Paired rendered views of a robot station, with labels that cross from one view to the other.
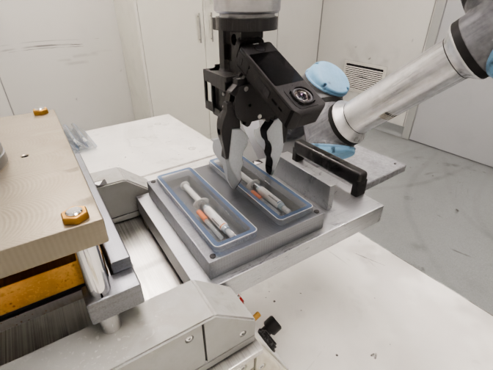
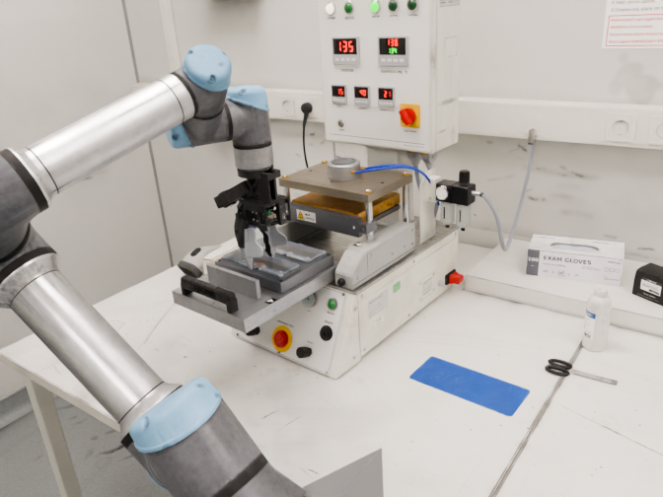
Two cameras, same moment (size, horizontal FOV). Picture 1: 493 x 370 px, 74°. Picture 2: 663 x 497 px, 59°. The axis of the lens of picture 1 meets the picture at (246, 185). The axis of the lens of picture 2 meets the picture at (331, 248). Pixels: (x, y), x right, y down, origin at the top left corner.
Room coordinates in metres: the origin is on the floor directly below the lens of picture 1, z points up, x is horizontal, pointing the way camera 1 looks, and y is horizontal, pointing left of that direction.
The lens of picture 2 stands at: (1.54, -0.18, 1.51)
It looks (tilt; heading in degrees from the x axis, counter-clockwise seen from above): 23 degrees down; 164
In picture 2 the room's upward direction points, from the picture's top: 4 degrees counter-clockwise
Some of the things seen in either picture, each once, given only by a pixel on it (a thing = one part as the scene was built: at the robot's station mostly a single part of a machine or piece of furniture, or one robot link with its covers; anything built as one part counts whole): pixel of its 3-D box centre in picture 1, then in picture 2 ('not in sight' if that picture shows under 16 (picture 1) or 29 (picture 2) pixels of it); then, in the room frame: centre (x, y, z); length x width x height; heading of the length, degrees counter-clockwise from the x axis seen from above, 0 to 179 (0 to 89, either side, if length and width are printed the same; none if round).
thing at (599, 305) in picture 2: not in sight; (597, 318); (0.63, 0.68, 0.82); 0.05 x 0.05 x 0.14
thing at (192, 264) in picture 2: not in sight; (208, 255); (-0.19, -0.08, 0.79); 0.20 x 0.08 x 0.08; 126
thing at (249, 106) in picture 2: not in sight; (248, 116); (0.42, 0.00, 1.31); 0.09 x 0.08 x 0.11; 99
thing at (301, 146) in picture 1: (326, 164); (207, 293); (0.48, -0.13, 0.99); 0.15 x 0.02 x 0.04; 33
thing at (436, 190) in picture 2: not in sight; (453, 200); (0.35, 0.47, 1.05); 0.15 x 0.05 x 0.15; 33
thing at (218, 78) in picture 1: (243, 70); (260, 196); (0.42, 0.00, 1.15); 0.09 x 0.08 x 0.12; 33
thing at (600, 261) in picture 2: not in sight; (574, 257); (0.37, 0.83, 0.83); 0.23 x 0.12 x 0.07; 48
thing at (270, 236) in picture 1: (229, 202); (274, 262); (0.38, 0.02, 0.98); 0.20 x 0.17 x 0.03; 33
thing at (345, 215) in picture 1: (257, 200); (258, 275); (0.40, -0.02, 0.97); 0.30 x 0.22 x 0.08; 123
